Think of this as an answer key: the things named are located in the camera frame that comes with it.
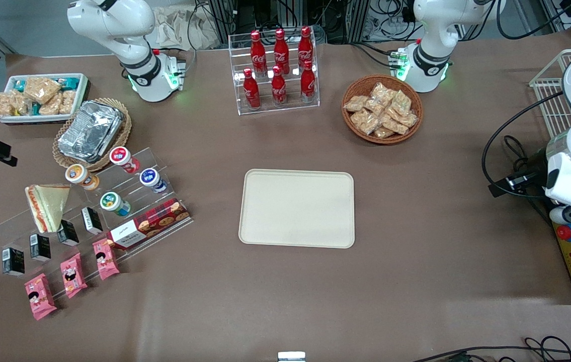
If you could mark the teal snack packet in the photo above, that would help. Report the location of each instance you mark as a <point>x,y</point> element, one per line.
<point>19,85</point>
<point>68,82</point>

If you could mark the clear acrylic bottle rack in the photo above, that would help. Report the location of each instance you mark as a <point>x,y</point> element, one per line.
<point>275,108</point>

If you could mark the white rectangular bin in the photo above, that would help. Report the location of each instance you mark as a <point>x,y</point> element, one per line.
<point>81,95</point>

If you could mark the blue lid yogurt cup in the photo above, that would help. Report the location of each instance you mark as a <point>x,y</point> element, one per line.
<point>150,178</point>

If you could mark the brown paper table cover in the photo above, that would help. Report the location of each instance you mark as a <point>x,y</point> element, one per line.
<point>416,276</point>

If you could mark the triangle sandwich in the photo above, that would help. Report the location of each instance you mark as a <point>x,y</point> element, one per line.
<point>49,206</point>

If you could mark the dark brown wicker basket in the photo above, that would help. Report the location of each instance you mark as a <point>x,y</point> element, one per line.
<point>348,123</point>

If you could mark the beige rectangular tray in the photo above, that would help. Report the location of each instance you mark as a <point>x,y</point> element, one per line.
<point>298,208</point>

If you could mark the small black carton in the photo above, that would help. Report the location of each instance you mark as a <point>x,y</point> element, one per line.
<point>13,261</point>
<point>40,247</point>
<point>92,220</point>
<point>68,233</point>

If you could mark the rice cracker snack packet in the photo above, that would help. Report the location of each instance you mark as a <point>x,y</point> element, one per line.
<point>51,107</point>
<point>2,105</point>
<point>409,119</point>
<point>402,102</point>
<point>395,124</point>
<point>384,132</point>
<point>375,106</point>
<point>68,102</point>
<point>355,103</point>
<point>22,104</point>
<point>364,121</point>
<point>382,92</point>
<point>43,89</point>

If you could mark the light brown wicker basket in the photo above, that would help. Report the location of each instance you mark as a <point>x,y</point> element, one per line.
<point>124,130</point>

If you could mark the pink snack packet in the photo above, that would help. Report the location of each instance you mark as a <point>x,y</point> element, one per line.
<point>39,296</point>
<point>105,259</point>
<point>73,275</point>

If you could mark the green lid yogurt cup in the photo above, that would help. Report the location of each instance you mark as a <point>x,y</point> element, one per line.
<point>111,202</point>

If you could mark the red lid yogurt cup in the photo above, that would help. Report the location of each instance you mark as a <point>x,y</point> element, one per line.
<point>121,157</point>

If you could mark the orange lid yogurt cup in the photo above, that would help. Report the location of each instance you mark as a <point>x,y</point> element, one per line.
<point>78,174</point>

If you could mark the beige cloth bag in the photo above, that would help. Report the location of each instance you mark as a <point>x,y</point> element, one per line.
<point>179,27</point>

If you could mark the red cola bottle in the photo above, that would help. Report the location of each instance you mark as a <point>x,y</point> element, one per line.
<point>308,85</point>
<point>258,55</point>
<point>305,50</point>
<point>251,93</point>
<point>281,53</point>
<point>278,89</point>

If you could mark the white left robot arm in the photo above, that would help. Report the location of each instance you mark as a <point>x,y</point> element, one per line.
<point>436,30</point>

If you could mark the aluminium frame rack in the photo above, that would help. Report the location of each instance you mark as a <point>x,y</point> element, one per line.
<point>222,15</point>

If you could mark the clear acrylic stepped stand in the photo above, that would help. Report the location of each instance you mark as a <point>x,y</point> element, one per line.
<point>164,166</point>

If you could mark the black connector block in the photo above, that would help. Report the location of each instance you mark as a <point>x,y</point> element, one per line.
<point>514,182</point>

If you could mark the red plaid cookie box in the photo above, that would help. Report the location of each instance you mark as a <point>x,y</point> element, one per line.
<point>152,223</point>

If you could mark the aluminium foil container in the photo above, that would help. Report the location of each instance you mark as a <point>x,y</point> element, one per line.
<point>89,131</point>

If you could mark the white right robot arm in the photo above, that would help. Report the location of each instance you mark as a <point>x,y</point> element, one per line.
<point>114,25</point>

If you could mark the small silver box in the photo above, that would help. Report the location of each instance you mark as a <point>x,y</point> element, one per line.
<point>291,357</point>

